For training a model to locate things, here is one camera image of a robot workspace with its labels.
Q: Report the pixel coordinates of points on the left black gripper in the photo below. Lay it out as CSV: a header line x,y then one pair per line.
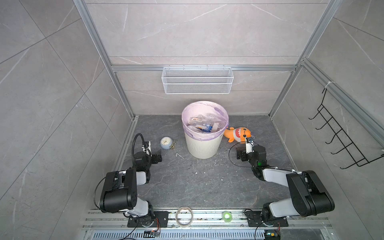
x,y
154,157

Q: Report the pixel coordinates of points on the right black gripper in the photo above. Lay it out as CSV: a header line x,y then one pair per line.
x,y
244,154

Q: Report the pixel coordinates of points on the blue label bottle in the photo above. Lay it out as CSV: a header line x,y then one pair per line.
x,y
208,127

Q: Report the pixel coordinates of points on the clear bottle yellow label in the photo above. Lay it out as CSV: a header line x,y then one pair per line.
x,y
194,121

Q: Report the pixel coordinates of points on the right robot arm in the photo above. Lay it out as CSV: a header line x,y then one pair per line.
x,y
308,195

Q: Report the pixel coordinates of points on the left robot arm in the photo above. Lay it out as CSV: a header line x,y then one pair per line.
x,y
120,188

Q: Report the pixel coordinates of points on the cream ribbed trash bin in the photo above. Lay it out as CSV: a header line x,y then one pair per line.
x,y
203,149

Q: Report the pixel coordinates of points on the pink bin liner bag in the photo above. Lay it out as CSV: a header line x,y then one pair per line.
x,y
211,111

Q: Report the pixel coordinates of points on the orange shark plush toy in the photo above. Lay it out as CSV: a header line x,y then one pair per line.
x,y
237,134

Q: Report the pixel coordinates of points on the light blue alarm clock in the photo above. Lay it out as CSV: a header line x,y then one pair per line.
x,y
167,143

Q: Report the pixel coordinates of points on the green tape roll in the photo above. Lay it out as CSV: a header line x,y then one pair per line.
x,y
227,216

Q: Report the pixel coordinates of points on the clear tape roll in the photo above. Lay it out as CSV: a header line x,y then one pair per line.
x,y
184,217

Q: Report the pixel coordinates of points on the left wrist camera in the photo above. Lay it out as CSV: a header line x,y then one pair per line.
x,y
146,146

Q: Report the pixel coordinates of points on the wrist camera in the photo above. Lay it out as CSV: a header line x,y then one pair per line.
x,y
146,146
249,145

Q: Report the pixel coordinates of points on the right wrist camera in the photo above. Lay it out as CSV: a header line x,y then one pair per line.
x,y
249,145

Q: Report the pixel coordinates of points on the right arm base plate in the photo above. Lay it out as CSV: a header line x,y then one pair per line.
x,y
259,218

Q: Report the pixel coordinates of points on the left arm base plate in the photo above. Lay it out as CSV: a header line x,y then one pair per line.
x,y
158,218

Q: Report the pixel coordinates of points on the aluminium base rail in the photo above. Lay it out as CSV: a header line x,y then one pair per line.
x,y
207,225

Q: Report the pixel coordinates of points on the white wire mesh basket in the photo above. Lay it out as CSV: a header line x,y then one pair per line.
x,y
197,80

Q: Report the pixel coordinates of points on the black wall hook rack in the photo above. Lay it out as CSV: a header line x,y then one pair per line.
x,y
340,134

